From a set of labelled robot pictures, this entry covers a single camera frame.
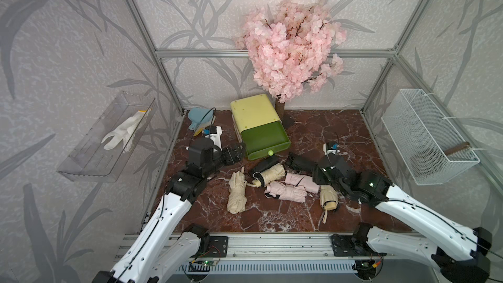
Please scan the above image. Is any green yellow drawer cabinet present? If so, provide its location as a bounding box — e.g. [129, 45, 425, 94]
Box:
[230, 94, 291, 161]

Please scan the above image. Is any beige umbrella with black trim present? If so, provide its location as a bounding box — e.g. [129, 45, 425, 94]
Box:
[246, 163, 286, 188]

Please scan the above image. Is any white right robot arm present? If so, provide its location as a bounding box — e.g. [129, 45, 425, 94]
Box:
[306, 153, 493, 282]

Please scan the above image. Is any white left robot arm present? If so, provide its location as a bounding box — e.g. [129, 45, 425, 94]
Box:
[93, 138, 246, 282]

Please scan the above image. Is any pink umbrella upper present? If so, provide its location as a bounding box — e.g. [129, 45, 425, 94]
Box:
[285, 173, 320, 194]

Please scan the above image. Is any pink umbrella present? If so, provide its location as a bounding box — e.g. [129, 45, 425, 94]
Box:
[265, 182, 307, 203]
[285, 173, 320, 194]

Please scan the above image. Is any black umbrella left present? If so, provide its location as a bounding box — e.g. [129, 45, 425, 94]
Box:
[249, 155, 280, 176]

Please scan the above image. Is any pink umbrella lower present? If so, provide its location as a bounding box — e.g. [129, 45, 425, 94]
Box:
[265, 182, 307, 203]

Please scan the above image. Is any white glove on shelf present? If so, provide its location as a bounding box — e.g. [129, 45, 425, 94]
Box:
[101, 110, 151, 153]

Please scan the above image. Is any pink cherry blossom tree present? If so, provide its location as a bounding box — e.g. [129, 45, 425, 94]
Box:
[235, 0, 347, 117]

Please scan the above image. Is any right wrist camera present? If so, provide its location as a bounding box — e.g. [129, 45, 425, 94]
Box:
[323, 141, 340, 155]

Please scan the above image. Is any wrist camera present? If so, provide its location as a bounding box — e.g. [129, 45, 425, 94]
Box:
[203, 125, 222, 151]
[323, 141, 340, 155]

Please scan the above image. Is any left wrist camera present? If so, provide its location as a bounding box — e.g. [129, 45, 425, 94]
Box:
[203, 125, 222, 151]

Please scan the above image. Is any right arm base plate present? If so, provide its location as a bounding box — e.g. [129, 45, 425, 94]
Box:
[330, 234, 374, 257]

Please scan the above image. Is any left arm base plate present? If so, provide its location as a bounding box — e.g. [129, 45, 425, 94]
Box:
[194, 235, 229, 258]

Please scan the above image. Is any aluminium front rail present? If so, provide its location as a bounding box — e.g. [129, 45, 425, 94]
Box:
[113, 232, 398, 262]

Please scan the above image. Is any clear acrylic wall shelf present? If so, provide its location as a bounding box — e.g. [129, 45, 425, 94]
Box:
[57, 91, 157, 183]

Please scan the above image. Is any white wire mesh basket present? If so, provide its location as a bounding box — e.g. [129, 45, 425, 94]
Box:
[381, 89, 480, 186]

